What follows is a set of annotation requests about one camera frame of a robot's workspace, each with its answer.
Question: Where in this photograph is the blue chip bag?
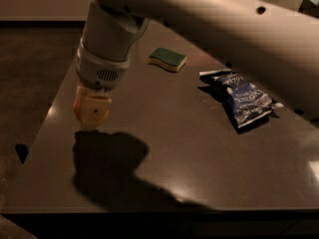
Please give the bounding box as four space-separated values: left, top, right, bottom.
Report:
199 69 283 128

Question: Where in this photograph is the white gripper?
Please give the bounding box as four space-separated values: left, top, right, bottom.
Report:
76 2 150 129

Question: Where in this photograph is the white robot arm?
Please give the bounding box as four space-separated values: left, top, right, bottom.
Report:
77 0 319 124

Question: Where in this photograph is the green yellow sponge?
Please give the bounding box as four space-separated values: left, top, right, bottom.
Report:
149 48 187 73

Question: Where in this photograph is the orange fruit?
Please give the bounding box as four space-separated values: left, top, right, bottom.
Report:
73 97 80 120

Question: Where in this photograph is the small black floor object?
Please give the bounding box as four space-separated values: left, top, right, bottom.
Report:
15 143 29 163

